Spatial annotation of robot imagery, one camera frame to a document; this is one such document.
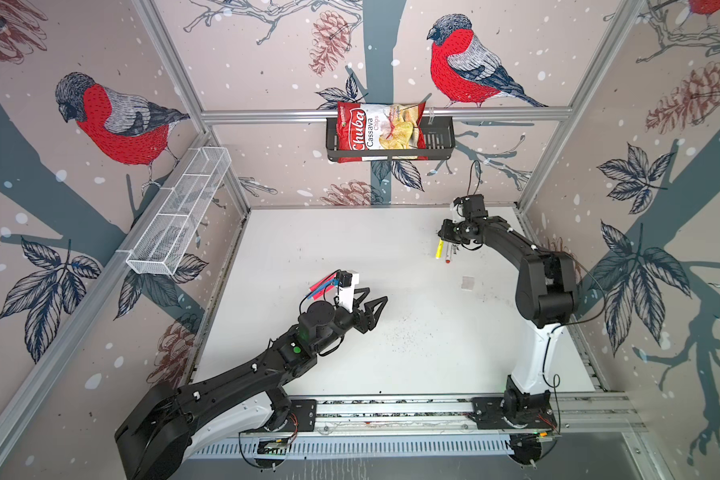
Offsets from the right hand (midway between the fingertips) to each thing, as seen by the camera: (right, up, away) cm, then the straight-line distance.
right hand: (436, 235), depth 101 cm
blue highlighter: (-31, -10, -36) cm, 49 cm away
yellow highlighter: (+1, -5, 0) cm, 6 cm away
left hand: (-21, -15, -29) cm, 39 cm away
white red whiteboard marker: (+6, -6, +6) cm, 10 cm away
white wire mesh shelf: (-75, +7, -22) cm, 78 cm away
